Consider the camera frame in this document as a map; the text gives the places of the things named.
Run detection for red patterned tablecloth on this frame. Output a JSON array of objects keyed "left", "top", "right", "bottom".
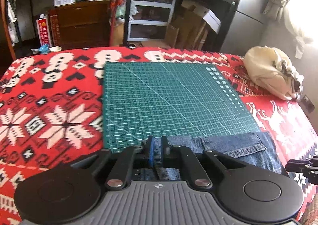
[{"left": 1, "top": 47, "right": 317, "bottom": 224}]

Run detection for white ceramic pet bowl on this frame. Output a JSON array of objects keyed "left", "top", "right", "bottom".
[{"left": 49, "top": 46, "right": 62, "bottom": 52}]

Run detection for cardboard boxes stack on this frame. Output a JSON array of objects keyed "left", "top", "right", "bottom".
[{"left": 133, "top": 0, "right": 222, "bottom": 49}]

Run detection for white plastic drawer unit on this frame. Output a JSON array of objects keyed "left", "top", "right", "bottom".
[{"left": 127, "top": 0, "right": 176, "bottom": 42}]

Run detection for grey refrigerator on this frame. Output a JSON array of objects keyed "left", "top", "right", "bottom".
[{"left": 220, "top": 0, "right": 268, "bottom": 56}]

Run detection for red sign board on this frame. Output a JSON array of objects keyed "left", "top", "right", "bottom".
[{"left": 36, "top": 16, "right": 52, "bottom": 46}]

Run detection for green cutting mat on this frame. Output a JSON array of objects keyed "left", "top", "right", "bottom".
[{"left": 102, "top": 62, "right": 260, "bottom": 153}]

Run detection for blue denim shorts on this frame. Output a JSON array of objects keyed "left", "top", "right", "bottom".
[{"left": 132, "top": 132, "right": 288, "bottom": 181}]

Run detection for dark wooden drawer cabinet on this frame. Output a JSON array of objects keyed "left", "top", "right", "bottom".
[{"left": 49, "top": 1, "right": 110, "bottom": 50}]

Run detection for white curtain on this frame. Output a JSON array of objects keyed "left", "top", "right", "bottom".
[{"left": 263, "top": 0, "right": 317, "bottom": 59}]

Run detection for wall power outlet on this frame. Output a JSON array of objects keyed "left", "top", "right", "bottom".
[{"left": 300, "top": 95, "right": 315, "bottom": 114}]

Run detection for blue ceramic pet bowl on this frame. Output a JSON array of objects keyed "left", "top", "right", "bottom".
[{"left": 39, "top": 43, "right": 51, "bottom": 54}]

